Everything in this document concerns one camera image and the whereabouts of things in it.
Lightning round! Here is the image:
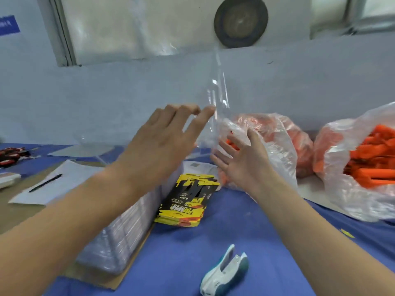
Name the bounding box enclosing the person's right hand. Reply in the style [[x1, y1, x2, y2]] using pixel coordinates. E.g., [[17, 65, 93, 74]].
[[211, 127, 279, 198]]

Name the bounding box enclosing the person's left hand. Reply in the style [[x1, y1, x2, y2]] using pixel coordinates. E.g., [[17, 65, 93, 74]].
[[114, 104, 217, 198]]

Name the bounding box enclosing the clear blister pack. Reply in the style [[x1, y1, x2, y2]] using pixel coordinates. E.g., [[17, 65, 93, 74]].
[[207, 49, 232, 146]]

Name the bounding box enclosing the stack of clear blister shells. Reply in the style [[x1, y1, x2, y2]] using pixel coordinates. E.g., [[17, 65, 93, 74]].
[[74, 163, 186, 275]]

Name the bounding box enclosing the teal hand stapler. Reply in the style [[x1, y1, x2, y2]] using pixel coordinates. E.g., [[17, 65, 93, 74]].
[[199, 245, 249, 296]]

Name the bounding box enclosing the person's right forearm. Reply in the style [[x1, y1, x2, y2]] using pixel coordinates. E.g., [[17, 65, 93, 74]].
[[253, 176, 395, 296]]

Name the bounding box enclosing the white printed paper sheet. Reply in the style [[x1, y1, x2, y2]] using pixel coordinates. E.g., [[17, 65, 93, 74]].
[[182, 160, 220, 179]]

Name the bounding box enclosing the stack of yellow black cards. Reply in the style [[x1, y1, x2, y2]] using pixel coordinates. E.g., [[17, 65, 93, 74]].
[[154, 173, 221, 227]]

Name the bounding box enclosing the grey flat sheet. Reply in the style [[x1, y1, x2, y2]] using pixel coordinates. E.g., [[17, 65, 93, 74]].
[[48, 143, 115, 159]]

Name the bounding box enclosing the large clear plastic bag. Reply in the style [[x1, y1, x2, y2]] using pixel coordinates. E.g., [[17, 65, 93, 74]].
[[311, 102, 395, 222]]

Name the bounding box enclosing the black pen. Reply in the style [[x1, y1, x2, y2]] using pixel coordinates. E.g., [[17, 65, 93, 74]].
[[29, 174, 63, 194]]

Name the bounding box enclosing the grey framed window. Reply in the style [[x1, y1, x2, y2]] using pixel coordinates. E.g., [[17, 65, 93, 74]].
[[37, 0, 395, 67]]

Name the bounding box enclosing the round black disc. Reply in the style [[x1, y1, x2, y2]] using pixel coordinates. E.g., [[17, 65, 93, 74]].
[[214, 0, 269, 49]]

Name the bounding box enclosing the pile of dark red parts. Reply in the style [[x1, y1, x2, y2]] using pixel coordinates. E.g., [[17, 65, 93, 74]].
[[0, 146, 35, 169]]

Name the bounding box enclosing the small white packet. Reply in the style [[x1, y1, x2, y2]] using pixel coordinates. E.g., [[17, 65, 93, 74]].
[[0, 172, 22, 189]]

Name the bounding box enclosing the blue wall sign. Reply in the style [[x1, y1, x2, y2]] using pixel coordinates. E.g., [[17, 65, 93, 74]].
[[0, 15, 21, 37]]

